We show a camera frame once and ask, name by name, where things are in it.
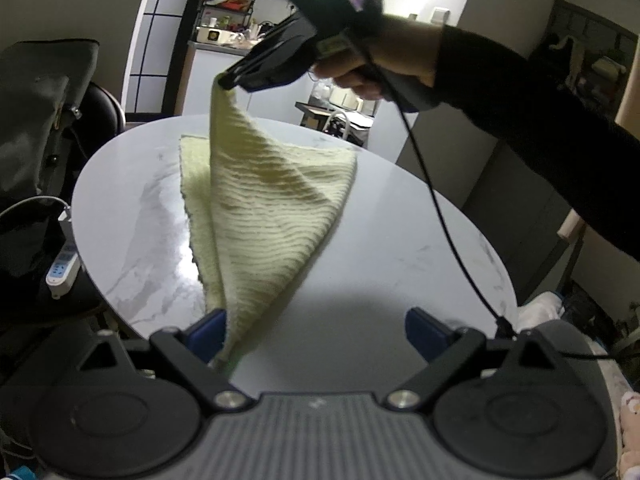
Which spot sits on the yellow towel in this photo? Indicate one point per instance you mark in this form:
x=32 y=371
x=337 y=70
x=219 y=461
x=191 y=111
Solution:
x=270 y=200

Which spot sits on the dark display shelf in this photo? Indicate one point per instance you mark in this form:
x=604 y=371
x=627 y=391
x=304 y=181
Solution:
x=595 y=45

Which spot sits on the floral patterned cloth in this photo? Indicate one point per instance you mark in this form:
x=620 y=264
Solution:
x=631 y=435

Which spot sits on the white base cabinet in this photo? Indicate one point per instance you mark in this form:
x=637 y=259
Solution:
x=215 y=80

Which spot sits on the person's right forearm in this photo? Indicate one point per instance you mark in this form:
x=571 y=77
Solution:
x=525 y=110

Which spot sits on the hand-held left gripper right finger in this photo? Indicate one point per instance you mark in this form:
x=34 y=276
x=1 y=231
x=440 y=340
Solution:
x=422 y=330

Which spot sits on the white countertop appliance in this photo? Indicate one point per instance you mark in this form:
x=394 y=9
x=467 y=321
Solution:
x=215 y=35

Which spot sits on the dark chair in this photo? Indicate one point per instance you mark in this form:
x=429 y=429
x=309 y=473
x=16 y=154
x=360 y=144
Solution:
x=102 y=110

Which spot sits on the black framed glass door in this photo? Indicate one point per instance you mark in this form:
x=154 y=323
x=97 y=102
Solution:
x=160 y=35

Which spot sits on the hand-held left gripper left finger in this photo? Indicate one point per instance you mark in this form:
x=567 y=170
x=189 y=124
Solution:
x=205 y=332

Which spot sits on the wooden side cart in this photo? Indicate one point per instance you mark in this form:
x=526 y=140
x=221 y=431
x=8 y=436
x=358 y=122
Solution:
x=315 y=112

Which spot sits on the person's right hand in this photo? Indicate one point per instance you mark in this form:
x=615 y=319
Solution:
x=410 y=50

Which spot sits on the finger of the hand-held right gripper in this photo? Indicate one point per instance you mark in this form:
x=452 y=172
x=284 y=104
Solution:
x=280 y=72
x=265 y=45

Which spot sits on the white box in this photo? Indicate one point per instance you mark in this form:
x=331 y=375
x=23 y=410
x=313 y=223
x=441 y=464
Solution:
x=345 y=97

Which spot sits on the black spice rack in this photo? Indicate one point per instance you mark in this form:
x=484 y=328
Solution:
x=227 y=5

